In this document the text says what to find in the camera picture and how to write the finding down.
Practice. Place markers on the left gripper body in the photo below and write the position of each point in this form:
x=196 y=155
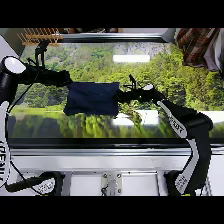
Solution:
x=61 y=78

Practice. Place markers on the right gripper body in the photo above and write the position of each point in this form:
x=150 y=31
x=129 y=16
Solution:
x=130 y=95

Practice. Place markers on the navy blue T-shirt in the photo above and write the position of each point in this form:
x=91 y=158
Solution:
x=91 y=98

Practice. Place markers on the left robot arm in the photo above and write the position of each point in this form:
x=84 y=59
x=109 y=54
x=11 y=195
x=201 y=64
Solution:
x=13 y=76

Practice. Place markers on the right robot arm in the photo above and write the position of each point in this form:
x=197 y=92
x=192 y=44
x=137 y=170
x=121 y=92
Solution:
x=196 y=133

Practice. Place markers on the wooden rack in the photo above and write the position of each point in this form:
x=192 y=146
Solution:
x=40 y=36

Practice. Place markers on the checked shirt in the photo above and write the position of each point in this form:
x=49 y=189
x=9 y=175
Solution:
x=191 y=43

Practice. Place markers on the pale grey garment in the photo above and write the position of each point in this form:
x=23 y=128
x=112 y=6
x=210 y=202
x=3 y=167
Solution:
x=215 y=53

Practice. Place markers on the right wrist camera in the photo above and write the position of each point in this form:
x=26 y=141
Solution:
x=132 y=80

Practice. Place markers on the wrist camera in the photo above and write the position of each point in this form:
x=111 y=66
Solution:
x=41 y=50
x=132 y=80

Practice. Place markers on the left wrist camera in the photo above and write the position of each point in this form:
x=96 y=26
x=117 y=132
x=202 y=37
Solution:
x=41 y=50

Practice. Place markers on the silver frame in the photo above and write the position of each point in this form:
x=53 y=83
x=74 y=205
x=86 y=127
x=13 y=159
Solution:
x=111 y=181

